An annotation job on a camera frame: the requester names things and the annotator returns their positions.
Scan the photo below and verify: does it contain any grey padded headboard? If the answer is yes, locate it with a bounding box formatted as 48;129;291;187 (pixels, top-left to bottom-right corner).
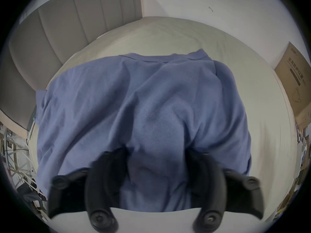
0;0;143;130

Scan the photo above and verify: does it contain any bed with beige sheet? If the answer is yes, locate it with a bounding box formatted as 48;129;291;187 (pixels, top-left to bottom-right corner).
26;16;299;222

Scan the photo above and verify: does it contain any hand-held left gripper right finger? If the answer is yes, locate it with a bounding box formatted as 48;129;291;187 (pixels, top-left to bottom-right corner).
185;149;264;233

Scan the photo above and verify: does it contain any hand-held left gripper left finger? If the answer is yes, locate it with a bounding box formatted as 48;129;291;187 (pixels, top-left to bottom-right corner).
48;148;129;233

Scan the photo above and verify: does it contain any brown cardboard carton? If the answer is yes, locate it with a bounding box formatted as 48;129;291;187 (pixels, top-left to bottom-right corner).
275;41;311;130

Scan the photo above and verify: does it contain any blue shirt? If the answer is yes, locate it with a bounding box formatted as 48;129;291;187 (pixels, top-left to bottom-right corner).
34;49;252;212

